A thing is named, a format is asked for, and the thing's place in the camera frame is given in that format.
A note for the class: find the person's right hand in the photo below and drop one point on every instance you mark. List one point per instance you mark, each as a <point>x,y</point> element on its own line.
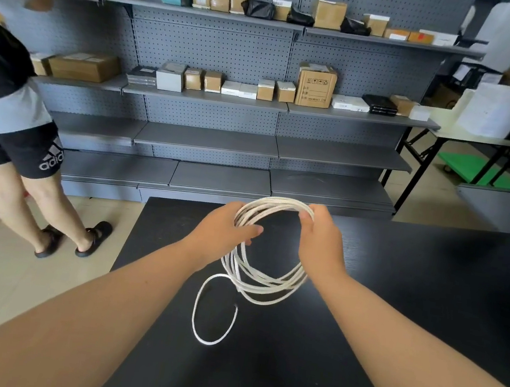
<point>323,245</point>

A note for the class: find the person's left hand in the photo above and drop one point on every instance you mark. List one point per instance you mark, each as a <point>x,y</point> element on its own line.
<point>213,235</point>

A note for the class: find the person's right thumb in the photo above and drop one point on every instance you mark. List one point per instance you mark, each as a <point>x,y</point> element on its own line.
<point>303,224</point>

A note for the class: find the person's left thumb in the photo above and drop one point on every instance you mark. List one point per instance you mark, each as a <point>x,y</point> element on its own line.
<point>248,232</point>

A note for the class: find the person's left forearm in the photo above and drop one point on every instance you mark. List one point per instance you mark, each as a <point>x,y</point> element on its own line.
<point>76,317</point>

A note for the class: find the person's right forearm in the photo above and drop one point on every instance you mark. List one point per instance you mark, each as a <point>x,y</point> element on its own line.
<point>410,364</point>

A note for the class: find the gray metal pegboard shelving unit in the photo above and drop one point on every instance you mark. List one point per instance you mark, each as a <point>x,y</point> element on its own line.
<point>224,141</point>

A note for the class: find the wide white flat box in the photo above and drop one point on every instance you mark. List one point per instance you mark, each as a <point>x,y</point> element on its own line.
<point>349,103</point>

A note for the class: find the tan carton with white lid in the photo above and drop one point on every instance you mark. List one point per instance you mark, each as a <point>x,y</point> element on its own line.
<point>265,90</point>
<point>285,92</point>

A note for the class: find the tall printed cardboard carton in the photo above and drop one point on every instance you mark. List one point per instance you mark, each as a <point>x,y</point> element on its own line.
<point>316,87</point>

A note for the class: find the black flat box stack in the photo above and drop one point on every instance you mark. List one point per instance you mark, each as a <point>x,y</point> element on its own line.
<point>380,105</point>

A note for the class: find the thin white flat box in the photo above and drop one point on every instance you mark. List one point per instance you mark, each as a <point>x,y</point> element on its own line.
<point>231,88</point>
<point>248,91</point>

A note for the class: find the tan carton with label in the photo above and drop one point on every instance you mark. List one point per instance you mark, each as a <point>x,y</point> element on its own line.
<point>402,105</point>

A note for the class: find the tan carton with taped top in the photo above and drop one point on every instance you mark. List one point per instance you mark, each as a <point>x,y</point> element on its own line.
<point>212,82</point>
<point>193,80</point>

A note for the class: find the small white box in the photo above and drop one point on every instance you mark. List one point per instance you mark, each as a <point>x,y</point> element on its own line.
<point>420,113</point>

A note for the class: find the white folding table black legs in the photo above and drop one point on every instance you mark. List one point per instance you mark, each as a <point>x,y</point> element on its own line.
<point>448,128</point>

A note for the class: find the white cube box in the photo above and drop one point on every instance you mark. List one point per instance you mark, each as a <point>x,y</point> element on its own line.
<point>170,77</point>

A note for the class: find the green platform cart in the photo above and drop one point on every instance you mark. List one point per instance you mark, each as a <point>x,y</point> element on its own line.
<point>471,168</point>

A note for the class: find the dark gray flat box stack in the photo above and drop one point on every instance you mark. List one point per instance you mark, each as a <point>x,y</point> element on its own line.
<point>142,76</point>

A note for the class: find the brown carton on floor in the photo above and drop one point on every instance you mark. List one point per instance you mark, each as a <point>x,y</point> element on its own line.
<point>446,97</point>

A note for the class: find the black plastic bag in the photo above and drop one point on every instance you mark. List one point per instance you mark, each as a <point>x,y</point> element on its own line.
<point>258,9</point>
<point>354,27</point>
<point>301,18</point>

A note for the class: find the row of small cardboard boxes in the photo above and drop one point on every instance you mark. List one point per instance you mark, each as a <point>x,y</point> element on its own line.
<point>330,14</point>

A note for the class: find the long white flat box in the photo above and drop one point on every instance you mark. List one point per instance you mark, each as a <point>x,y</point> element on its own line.
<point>442,38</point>

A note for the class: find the wide flat cardboard carton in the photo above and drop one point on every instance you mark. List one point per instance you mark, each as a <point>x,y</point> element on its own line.
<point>83,66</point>

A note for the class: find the partly hidden tan carton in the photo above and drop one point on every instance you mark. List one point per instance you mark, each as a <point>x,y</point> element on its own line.
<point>40,65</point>

